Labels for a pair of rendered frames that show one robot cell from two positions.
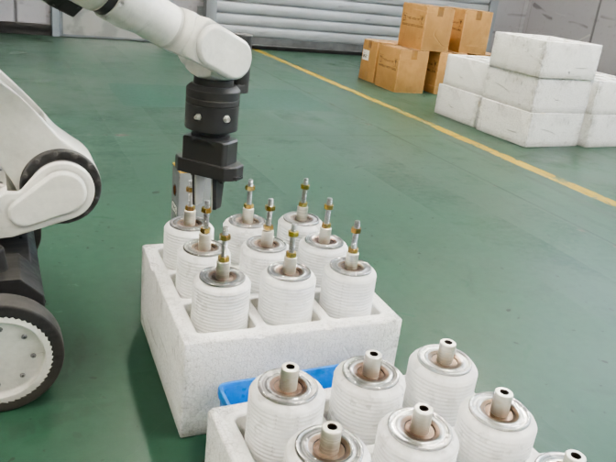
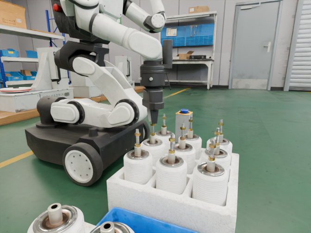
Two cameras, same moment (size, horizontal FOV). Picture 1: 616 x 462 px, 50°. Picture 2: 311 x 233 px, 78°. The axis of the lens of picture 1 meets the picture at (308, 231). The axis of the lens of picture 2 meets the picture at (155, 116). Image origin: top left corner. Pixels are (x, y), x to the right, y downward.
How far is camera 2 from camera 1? 0.75 m
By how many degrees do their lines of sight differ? 47
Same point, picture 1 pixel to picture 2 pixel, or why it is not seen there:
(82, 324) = not seen: hidden behind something
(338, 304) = (195, 189)
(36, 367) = (90, 173)
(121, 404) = not seen: hidden behind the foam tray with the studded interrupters
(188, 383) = (109, 200)
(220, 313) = (127, 171)
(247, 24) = (305, 82)
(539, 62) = not seen: outside the picture
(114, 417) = (102, 204)
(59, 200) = (121, 116)
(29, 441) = (72, 199)
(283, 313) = (159, 183)
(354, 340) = (197, 216)
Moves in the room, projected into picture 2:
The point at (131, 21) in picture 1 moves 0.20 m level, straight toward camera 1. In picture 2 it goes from (101, 33) to (37, 21)
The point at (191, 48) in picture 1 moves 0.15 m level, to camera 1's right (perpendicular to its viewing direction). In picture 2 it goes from (126, 43) to (157, 38)
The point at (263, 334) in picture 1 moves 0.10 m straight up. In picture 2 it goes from (142, 189) to (141, 158)
